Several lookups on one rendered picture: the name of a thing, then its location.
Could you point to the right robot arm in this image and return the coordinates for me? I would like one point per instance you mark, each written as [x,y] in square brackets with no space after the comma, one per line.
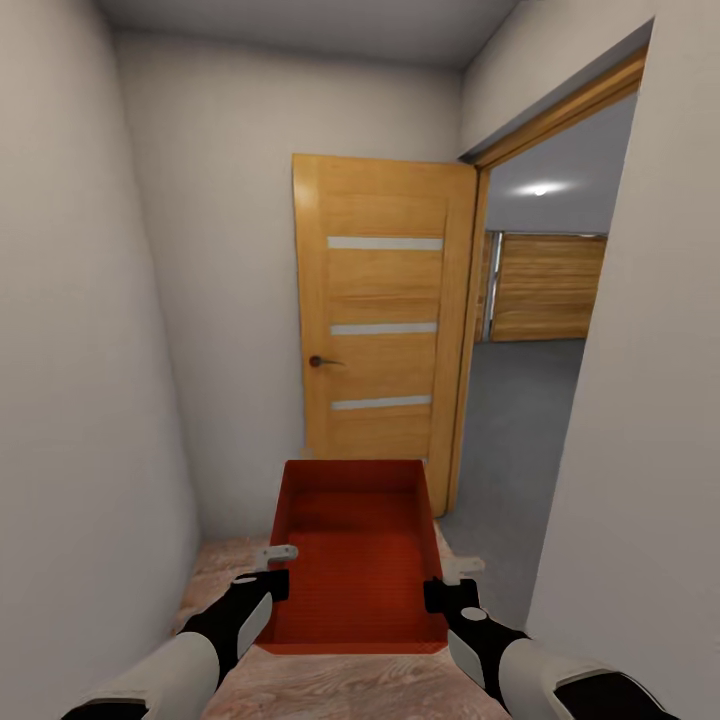
[532,681]

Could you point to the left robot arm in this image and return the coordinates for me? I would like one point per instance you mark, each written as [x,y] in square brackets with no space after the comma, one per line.
[178,681]

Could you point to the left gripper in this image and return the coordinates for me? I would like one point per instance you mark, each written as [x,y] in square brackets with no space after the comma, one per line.
[278,582]

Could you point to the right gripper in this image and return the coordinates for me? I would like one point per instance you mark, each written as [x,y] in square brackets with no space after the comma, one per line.
[437,594]

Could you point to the storage box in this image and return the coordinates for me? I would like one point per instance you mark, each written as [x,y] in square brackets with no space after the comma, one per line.
[366,543]

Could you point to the garage door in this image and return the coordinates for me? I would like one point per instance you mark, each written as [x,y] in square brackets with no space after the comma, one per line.
[546,286]

